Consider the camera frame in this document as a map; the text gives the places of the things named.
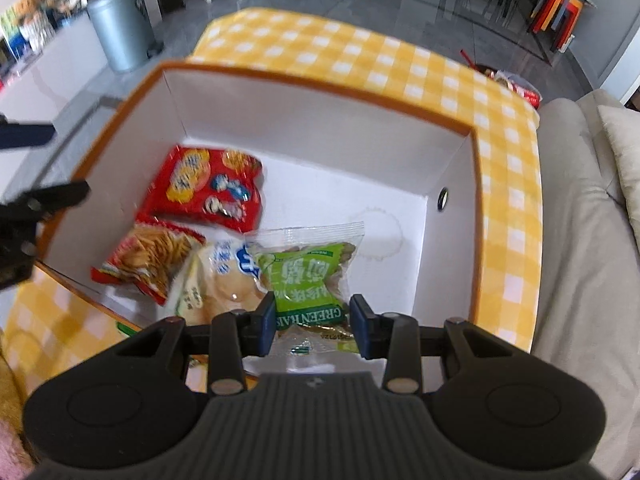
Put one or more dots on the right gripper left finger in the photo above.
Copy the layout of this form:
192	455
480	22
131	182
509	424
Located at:
233	336

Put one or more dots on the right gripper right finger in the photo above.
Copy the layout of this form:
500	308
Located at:
392	337

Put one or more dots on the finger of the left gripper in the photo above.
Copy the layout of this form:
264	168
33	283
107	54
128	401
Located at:
40	203
14	135

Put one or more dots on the yellow biscuit packet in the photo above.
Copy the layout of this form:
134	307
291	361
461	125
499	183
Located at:
217	278

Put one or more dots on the green snack packet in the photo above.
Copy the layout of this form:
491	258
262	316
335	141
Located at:
306	271

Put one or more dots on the red Mimi snack bag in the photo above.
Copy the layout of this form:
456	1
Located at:
149	256

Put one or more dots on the red cracker packet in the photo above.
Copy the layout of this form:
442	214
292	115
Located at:
207	186

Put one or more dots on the yellow checkered tablecloth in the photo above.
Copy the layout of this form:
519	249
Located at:
52	326

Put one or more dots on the grey metal trash can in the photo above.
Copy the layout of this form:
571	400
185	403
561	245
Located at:
125	33

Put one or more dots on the beige sofa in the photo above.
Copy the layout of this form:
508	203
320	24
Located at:
588	313

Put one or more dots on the red basket on floor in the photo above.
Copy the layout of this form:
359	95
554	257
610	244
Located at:
513	82

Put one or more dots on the beige cushion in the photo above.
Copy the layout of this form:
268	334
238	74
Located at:
622	130

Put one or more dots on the stacked coloured plastic stools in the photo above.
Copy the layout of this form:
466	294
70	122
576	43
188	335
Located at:
561	16

